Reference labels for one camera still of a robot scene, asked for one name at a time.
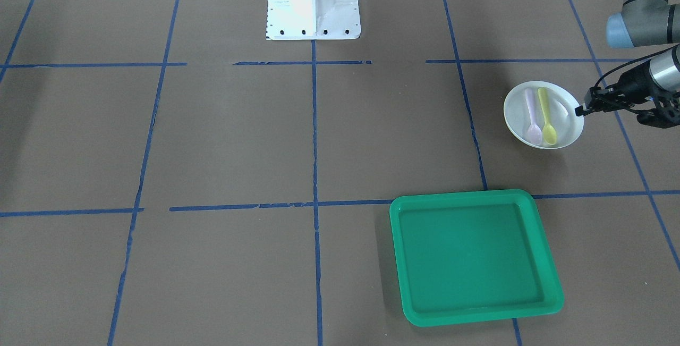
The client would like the yellow plastic spoon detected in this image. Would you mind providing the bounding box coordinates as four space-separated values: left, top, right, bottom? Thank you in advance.
537 87 558 146

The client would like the green plastic tray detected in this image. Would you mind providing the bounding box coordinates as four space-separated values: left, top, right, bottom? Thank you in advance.
389 189 564 327

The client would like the pink plastic spoon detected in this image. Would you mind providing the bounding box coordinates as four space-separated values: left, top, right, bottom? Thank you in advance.
524 88 542 146

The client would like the white round plate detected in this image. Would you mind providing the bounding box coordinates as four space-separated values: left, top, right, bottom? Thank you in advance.
503 81 584 150

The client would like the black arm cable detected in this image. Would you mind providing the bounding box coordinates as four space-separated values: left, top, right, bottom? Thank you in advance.
598 51 670 91

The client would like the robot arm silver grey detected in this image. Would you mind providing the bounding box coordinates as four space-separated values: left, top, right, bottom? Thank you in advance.
575 0 679 129

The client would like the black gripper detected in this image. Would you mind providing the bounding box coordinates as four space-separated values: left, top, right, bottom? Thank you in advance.
575 67 657 117

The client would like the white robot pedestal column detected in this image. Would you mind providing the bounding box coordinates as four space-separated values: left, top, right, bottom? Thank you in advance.
266 0 362 40

